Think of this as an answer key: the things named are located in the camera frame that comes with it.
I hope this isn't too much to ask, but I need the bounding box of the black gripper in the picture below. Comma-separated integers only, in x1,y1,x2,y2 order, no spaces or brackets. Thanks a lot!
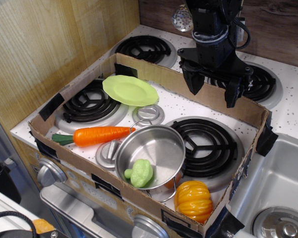
177,39,253,108

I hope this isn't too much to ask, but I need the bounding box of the green toy broccoli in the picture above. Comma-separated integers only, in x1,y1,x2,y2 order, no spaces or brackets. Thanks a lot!
124,159,153,188

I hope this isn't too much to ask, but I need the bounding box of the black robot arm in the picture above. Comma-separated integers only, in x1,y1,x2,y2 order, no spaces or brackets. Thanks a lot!
177,0,253,108

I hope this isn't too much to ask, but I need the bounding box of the stainless steel pan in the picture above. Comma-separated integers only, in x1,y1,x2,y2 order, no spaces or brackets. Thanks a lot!
115,124,186,203

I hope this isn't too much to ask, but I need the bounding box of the small orange toy under pan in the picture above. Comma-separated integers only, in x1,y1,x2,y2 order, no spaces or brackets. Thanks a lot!
164,172,182,189

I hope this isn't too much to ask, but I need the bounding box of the back right black burner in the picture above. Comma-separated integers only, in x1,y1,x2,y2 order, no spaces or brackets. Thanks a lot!
204,61,284,110

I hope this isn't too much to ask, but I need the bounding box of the hanging silver slotted spatula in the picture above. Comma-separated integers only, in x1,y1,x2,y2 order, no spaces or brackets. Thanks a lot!
236,17,245,43

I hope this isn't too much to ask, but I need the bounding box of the front right black burner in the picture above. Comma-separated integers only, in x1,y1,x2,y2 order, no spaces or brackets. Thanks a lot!
166,117,245,192

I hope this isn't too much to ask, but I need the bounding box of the silver stovetop knob middle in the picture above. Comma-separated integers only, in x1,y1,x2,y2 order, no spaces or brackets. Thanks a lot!
132,104,165,127

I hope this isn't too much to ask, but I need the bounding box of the silver stovetop knob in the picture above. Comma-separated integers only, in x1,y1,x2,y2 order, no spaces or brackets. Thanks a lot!
132,104,165,127
95,140,122,171

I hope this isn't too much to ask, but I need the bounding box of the hanging silver skimmer ladle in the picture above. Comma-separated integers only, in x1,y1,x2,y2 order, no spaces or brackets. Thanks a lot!
171,4,193,32

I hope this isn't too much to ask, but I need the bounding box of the back left black burner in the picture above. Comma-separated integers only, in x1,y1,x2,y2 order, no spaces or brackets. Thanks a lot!
110,35,177,68

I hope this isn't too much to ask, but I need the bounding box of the light green plastic plate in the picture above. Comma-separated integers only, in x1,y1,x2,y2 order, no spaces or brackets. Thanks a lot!
102,75,159,107

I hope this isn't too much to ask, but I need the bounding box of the silver sink basin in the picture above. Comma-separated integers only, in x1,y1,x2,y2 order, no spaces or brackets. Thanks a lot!
229,134,298,238

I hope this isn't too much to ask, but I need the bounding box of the orange toy pumpkin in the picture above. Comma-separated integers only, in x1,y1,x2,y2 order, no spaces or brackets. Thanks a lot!
173,180,213,224

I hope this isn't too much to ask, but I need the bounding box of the silver stovetop knob front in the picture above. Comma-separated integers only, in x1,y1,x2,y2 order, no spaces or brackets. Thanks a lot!
95,140,122,171

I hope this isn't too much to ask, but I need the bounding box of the orange toy carrot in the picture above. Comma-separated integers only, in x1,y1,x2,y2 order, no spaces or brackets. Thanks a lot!
52,126,136,147

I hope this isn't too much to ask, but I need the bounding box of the brown cardboard fence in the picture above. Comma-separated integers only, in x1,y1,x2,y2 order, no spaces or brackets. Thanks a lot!
29,54,277,236

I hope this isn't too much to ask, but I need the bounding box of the silver sink drain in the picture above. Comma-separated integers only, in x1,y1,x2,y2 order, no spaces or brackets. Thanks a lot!
251,207,298,238

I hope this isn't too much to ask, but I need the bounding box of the silver oven knob right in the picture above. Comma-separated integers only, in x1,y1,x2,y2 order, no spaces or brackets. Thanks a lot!
132,214,169,238

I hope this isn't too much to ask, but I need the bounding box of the silver oven knob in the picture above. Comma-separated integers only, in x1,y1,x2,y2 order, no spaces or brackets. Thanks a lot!
37,158,67,187
132,214,169,238

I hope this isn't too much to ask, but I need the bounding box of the silver oven knob left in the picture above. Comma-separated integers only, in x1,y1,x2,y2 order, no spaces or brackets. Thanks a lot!
37,158,67,187

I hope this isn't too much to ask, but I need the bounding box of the orange object bottom left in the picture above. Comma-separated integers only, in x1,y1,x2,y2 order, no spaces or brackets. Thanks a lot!
33,219,55,235

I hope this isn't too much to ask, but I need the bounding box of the black device left edge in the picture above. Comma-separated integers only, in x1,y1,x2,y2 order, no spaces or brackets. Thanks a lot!
0,163,21,204

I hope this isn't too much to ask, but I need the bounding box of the silver oven door handle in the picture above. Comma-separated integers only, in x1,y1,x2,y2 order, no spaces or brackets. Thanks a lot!
40,185,114,238

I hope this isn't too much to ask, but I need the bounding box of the black cable loop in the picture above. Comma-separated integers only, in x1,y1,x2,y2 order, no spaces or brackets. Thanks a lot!
0,210,38,238

